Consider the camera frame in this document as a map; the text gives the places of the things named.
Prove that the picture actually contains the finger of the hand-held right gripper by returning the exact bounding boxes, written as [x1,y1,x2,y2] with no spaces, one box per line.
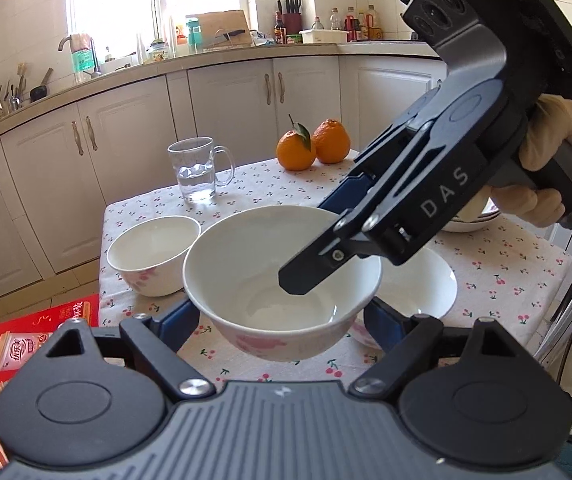
[277,126,442,297]
[317,96,440,217]

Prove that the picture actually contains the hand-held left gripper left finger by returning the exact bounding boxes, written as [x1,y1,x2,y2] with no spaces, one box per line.
[40,298,215,404]

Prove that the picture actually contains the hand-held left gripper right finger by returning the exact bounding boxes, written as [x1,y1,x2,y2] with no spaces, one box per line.
[349,298,532,402]

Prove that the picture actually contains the white bowl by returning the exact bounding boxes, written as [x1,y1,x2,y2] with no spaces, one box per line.
[351,245,458,348]
[182,204,383,363]
[106,215,201,297]

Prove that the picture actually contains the white floral plate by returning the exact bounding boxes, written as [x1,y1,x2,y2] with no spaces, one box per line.
[453,205,502,226]
[458,199,491,221]

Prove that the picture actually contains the bowls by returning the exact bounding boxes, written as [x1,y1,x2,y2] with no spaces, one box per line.
[440,212,502,234]

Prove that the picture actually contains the person's right hand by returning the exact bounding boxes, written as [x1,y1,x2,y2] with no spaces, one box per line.
[490,95,572,225]

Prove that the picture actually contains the orange with leaf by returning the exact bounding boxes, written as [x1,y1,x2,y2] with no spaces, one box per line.
[276,114,317,171]

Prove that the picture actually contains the glass mug with water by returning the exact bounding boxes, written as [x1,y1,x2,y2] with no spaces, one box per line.
[167,136,235,204]

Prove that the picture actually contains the red printed gift box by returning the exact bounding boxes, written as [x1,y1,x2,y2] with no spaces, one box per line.
[0,294,101,480]

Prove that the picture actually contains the white plastic tray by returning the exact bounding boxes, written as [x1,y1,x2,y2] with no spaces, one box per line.
[299,29,349,44]

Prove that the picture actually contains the white kitchen cabinets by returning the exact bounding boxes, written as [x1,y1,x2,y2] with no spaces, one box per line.
[0,52,446,311]

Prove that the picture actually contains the red knife block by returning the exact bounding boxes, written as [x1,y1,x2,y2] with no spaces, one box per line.
[284,0,303,34]

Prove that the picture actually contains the cardboard box on counter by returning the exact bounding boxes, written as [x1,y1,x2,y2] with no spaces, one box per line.
[199,10,251,51]

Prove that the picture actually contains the teal water bottle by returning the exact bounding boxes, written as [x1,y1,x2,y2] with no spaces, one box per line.
[186,17,202,53]

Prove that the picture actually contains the glass jar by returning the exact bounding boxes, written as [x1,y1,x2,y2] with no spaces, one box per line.
[146,40,169,64]

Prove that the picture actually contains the small black pan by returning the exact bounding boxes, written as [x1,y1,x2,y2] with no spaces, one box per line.
[30,67,55,103]

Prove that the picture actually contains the utensil holder with utensils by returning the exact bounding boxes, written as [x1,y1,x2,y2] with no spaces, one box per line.
[2,62,30,112]

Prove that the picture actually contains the metal faucet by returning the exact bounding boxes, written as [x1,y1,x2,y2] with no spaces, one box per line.
[57,34,102,78]

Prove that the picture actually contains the window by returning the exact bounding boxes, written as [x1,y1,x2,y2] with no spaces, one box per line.
[66,0,257,47]

